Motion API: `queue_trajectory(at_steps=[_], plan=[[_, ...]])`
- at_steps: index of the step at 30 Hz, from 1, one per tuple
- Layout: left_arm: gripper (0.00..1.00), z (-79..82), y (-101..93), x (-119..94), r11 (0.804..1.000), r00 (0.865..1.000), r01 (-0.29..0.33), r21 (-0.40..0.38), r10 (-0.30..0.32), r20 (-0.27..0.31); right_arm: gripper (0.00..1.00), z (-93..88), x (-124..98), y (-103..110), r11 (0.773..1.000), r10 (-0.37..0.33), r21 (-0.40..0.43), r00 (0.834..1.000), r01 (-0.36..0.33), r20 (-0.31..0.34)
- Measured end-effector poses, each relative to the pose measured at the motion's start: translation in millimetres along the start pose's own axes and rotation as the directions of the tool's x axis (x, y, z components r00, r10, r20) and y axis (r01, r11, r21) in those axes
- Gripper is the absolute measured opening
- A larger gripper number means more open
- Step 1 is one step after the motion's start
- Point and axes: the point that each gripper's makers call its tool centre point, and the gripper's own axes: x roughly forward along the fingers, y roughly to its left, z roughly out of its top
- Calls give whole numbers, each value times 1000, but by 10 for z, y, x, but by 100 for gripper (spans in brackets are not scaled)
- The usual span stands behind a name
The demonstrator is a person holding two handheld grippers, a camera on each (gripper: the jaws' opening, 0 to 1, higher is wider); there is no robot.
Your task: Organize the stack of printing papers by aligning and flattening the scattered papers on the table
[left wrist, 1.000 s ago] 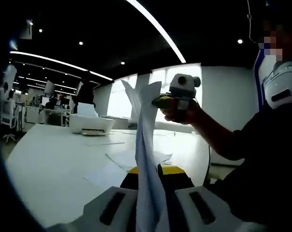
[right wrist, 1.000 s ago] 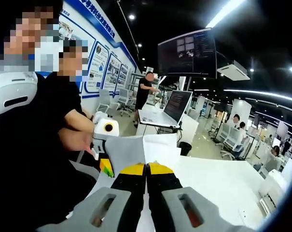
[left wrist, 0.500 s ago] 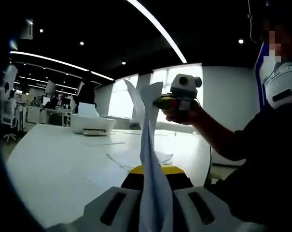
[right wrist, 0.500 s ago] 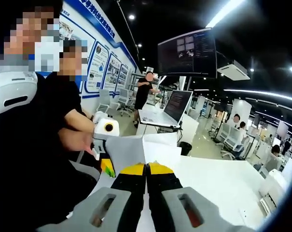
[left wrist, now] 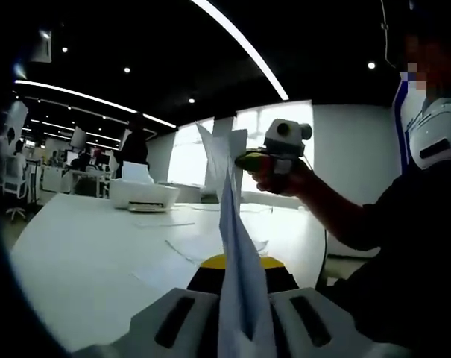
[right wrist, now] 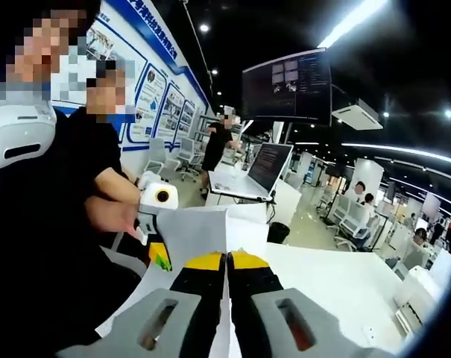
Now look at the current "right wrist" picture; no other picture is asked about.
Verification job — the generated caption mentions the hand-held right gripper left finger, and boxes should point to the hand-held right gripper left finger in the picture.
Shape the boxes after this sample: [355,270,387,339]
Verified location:
[57,251,228,358]

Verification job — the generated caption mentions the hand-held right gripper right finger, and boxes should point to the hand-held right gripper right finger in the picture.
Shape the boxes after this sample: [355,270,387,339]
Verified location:
[227,251,382,358]

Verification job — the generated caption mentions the white paper sheet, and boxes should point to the white paper sheet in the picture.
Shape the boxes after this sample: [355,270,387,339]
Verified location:
[94,203,270,358]

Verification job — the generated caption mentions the person's left hand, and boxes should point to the person's left hand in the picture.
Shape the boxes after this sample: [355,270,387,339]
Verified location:
[83,194,141,235]

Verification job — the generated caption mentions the white office chair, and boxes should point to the white office chair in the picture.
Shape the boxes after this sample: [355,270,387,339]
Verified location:
[145,136,181,176]
[332,193,377,251]
[177,136,205,183]

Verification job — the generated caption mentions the black waste bin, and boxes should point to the black waste bin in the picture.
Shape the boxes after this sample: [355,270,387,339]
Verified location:
[266,221,291,245]

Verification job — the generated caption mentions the silver laptop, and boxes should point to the silver laptop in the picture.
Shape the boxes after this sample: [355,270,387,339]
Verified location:
[208,142,294,201]

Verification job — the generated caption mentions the white laptop desk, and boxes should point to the white laptop desk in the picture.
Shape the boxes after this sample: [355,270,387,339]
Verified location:
[204,178,303,227]

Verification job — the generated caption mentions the person in dark clothes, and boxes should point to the person in dark clothes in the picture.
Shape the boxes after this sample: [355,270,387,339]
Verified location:
[0,107,148,350]

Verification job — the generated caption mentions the white printer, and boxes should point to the white printer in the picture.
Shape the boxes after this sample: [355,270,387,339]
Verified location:
[391,248,451,336]

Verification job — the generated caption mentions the white worn device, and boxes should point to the white worn device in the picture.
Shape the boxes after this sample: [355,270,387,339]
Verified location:
[0,102,57,172]

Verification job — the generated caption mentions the large hanging monitor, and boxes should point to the large hanging monitor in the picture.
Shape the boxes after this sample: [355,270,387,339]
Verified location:
[242,47,333,127]

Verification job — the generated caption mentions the curved ceiling light strip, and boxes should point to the curved ceiling light strip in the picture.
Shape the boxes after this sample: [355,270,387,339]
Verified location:
[340,142,451,167]

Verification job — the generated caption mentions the ceiling air conditioner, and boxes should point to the ceiling air conditioner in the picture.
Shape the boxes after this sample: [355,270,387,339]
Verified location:
[331,98,384,131]

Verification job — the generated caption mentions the long ceiling light strip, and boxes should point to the long ceiling light strip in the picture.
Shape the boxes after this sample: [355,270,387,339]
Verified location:
[317,0,390,48]

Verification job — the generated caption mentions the blue white wall display board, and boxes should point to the blue white wall display board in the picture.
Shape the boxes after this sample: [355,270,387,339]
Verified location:
[51,0,215,153]

